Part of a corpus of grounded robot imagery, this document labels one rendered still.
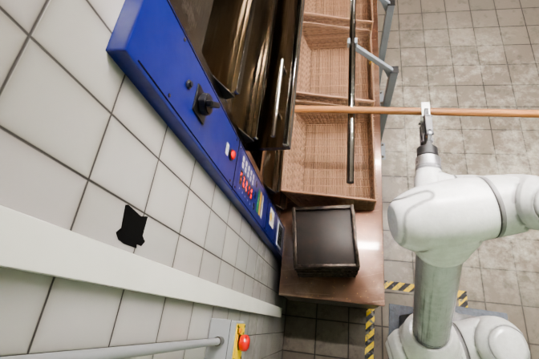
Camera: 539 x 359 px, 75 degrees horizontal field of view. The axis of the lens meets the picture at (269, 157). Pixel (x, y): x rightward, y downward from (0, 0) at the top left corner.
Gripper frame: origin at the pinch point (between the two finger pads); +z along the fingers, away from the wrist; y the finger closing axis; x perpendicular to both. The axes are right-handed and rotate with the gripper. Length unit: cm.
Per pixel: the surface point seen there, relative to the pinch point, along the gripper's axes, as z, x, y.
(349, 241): -48, -27, 32
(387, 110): -0.7, -14.7, -1.3
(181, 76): -45, -61, -81
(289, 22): 29, -56, -21
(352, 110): -0.6, -28.5, -1.4
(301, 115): 29, -57, 51
